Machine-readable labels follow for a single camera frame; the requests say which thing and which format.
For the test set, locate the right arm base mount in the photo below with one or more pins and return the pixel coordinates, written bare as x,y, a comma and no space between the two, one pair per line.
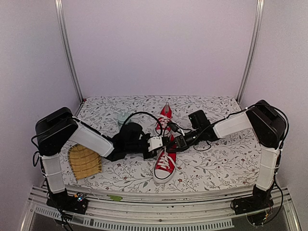
257,201

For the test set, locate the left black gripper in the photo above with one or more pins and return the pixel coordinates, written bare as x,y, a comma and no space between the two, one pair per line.
152,155

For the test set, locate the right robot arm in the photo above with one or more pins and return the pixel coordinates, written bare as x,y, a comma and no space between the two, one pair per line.
269,124

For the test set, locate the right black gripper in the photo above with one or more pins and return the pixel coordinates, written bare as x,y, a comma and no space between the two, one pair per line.
180,143

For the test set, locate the woven bamboo basket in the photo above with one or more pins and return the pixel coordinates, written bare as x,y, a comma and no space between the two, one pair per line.
84,162

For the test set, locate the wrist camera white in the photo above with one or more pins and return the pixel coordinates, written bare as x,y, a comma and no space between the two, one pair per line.
157,142
176,128

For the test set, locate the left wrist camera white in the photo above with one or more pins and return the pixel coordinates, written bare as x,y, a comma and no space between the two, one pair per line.
157,142

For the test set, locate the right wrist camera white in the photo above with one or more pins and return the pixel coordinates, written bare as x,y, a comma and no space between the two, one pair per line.
176,128

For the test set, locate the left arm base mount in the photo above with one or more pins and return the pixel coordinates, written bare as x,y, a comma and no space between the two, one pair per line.
65,202

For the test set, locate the left aluminium frame post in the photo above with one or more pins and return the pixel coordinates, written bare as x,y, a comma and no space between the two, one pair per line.
67,50

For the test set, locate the red sneaker with laces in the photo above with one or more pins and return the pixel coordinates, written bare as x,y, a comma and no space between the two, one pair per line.
164,117

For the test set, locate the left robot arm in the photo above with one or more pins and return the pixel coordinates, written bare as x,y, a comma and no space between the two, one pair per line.
54,131

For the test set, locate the front aluminium rail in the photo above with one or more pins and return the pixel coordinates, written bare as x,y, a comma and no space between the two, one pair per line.
194,211

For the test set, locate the right aluminium frame post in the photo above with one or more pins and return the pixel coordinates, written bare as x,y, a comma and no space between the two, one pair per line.
252,48

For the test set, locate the aluminium frame post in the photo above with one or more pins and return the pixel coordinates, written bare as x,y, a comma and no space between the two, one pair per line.
67,50
252,48

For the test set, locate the green tape piece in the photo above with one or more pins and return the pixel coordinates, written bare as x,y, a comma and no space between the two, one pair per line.
115,198

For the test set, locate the floral patterned table mat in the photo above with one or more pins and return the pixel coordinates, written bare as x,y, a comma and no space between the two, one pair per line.
229,163

